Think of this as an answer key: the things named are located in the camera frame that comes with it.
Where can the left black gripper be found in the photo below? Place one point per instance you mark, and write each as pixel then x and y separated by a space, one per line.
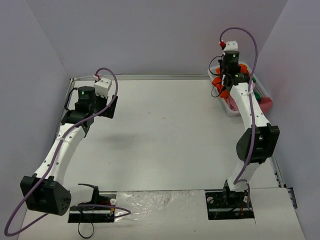
pixel 110 107

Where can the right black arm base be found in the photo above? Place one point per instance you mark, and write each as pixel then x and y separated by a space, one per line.
pixel 235 208

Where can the white perforated plastic basket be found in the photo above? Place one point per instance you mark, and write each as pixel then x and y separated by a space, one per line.
pixel 232 113

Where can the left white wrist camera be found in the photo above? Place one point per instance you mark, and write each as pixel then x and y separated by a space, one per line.
pixel 102 87

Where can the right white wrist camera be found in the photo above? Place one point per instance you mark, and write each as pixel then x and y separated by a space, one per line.
pixel 229 45

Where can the green t-shirt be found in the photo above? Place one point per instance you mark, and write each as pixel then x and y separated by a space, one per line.
pixel 256 94

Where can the salmon pink t-shirt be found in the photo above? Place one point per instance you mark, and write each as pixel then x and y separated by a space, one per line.
pixel 265 104

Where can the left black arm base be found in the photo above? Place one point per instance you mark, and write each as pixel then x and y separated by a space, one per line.
pixel 90 205

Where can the orange t-shirt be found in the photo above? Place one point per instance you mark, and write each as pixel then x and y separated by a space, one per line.
pixel 220 85

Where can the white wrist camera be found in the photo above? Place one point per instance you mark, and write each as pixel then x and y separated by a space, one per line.
pixel 229 45
pixel 102 87

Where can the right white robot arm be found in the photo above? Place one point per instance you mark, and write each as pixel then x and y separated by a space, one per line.
pixel 260 137

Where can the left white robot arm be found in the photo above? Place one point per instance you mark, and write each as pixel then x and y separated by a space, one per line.
pixel 44 191

